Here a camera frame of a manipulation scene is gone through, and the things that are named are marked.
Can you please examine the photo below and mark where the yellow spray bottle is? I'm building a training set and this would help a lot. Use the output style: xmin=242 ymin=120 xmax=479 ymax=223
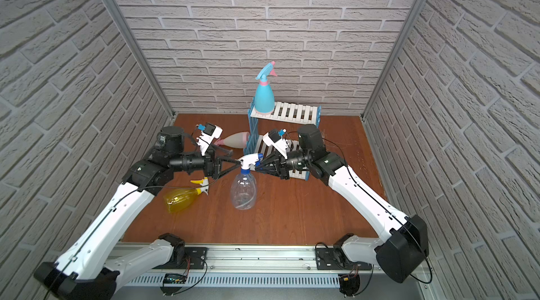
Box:
xmin=164 ymin=177 xmax=209 ymax=214

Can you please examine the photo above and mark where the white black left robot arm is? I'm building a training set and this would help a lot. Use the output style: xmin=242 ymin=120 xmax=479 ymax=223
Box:
xmin=34 ymin=124 xmax=252 ymax=299

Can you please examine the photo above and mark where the right aluminium corner post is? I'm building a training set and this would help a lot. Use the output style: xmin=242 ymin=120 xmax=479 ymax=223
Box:
xmin=361 ymin=0 xmax=427 ymax=122

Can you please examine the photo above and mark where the white spray bottle pink nozzle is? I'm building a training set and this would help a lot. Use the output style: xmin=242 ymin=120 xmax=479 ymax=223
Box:
xmin=215 ymin=132 xmax=250 ymax=149

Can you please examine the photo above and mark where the teal spray bottle pink trim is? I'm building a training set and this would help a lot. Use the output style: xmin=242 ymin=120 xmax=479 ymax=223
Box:
xmin=254 ymin=61 xmax=277 ymax=115

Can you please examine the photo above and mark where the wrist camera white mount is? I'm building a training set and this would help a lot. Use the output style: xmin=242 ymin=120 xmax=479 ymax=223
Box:
xmin=262 ymin=129 xmax=293 ymax=159
xmin=197 ymin=123 xmax=222 ymax=156

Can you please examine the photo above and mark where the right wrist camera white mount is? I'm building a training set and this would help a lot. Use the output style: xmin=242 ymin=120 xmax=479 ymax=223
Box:
xmin=262 ymin=129 xmax=293 ymax=159

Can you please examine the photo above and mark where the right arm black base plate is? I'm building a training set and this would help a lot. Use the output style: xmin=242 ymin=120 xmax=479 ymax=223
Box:
xmin=314 ymin=245 xmax=372 ymax=272

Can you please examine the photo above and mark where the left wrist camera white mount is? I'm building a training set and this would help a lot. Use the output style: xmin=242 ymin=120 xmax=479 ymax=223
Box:
xmin=197 ymin=123 xmax=222 ymax=156

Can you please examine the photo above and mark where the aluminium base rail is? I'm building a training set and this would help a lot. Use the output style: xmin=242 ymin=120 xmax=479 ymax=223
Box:
xmin=104 ymin=239 xmax=398 ymax=299

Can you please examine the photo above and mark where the aluminium corner post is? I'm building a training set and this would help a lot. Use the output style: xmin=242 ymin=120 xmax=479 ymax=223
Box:
xmin=101 ymin=0 xmax=176 ymax=121
xmin=361 ymin=0 xmax=427 ymax=122

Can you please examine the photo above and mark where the green circuit board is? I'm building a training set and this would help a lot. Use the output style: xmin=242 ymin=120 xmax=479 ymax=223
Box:
xmin=163 ymin=273 xmax=188 ymax=285

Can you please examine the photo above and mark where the left aluminium corner post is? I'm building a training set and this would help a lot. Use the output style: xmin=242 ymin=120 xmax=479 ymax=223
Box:
xmin=101 ymin=0 xmax=176 ymax=121

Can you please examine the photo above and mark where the black round connector box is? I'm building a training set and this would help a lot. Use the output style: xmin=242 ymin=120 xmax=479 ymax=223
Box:
xmin=338 ymin=274 xmax=361 ymax=297

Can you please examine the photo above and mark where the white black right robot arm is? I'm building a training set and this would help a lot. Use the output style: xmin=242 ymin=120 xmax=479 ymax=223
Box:
xmin=255 ymin=124 xmax=429 ymax=283

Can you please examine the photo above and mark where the blue and white slatted shelf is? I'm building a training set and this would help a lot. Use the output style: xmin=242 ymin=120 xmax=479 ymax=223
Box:
xmin=243 ymin=97 xmax=322 ymax=181

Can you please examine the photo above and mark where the clear spray bottle blue nozzle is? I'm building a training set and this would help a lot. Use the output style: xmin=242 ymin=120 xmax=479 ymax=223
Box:
xmin=230 ymin=153 xmax=263 ymax=210

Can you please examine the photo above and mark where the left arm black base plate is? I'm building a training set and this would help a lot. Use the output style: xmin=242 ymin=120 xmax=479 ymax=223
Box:
xmin=155 ymin=247 xmax=208 ymax=270

